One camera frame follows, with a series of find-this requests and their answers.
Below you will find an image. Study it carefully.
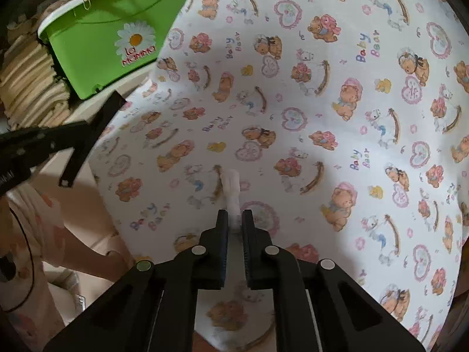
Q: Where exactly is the stack of folded paper bags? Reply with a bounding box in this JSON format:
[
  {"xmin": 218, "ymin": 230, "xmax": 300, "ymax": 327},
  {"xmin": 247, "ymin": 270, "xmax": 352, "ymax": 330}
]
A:
[{"xmin": 1, "ymin": 33, "xmax": 72, "ymax": 130}]

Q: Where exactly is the person in floral clothes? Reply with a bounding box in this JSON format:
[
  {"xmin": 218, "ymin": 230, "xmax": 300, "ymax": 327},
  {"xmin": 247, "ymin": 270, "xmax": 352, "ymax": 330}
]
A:
[{"xmin": 1, "ymin": 183, "xmax": 132, "ymax": 351}]

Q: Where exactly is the green plastic storage bin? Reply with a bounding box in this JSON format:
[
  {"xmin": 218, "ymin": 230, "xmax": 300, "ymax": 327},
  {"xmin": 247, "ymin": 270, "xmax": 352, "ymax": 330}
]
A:
[{"xmin": 37, "ymin": 0, "xmax": 186, "ymax": 100}]

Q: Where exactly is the bear print tablecloth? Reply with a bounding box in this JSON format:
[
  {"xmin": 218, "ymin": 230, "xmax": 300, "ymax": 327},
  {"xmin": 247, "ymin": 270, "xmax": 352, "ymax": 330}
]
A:
[{"xmin": 90, "ymin": 0, "xmax": 468, "ymax": 351}]

